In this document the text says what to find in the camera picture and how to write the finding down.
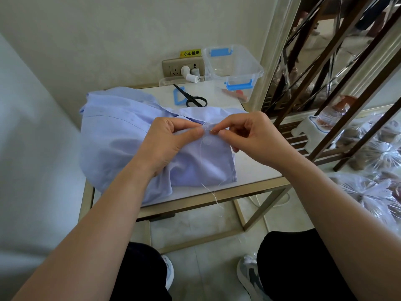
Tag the person's right hand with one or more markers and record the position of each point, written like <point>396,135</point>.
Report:
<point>260,141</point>

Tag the person's left hand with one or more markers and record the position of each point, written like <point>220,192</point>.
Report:
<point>158,144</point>

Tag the person's right middle finger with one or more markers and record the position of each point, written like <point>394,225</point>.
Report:
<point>235,147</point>

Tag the person's right thumb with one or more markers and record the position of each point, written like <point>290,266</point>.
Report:
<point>233,134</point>

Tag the person's left thumb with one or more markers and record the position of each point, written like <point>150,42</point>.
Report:
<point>189,136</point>

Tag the thin sewing needle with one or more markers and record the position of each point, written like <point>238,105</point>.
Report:
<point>210,131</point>

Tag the light blue shirt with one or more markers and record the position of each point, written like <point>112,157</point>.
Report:
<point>116,131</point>

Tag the person's right forearm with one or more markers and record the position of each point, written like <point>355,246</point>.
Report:
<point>341,222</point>

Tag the person's left forearm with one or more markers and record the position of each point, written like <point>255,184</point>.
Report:
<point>94,235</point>

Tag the black scissors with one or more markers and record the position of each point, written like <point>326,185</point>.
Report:
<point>194,100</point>

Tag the red small item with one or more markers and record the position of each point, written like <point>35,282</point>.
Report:
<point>239,94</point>

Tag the gold metal framed table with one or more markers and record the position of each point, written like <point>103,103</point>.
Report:
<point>219,196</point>

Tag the white sewing thread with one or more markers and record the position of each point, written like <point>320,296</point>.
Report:
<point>215,196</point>

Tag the clear plastic box lid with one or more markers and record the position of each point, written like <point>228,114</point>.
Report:
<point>169,81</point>

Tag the white thread spool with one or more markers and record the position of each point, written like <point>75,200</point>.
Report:
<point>189,75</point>

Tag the white plug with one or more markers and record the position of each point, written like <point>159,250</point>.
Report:
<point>195,72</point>

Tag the clear box with blue latches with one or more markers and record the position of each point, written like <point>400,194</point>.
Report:
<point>233,64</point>

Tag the white small stool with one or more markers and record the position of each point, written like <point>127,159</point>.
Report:
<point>308,131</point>

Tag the yellow warning label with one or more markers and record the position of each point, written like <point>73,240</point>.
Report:
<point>190,53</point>

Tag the brown figure in clear wrap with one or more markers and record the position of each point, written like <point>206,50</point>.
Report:
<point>336,109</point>

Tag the grey white right shoe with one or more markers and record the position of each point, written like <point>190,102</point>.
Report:
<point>249,275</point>

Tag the person's right leg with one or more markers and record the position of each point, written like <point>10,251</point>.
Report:
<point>300,266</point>

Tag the person's leg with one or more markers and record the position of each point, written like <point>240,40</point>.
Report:
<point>141,272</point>
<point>300,266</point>

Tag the white left shoe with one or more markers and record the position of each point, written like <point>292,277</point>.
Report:
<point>169,271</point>

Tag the clear plastic bag bundle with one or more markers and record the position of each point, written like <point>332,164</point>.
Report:
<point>380,150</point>
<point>369,194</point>

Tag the person's left leg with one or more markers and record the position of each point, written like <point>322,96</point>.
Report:
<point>141,272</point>

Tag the gold metal lattice partition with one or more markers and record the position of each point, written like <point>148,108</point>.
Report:
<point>344,29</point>

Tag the beige wall socket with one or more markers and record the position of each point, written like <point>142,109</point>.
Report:
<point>170,67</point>

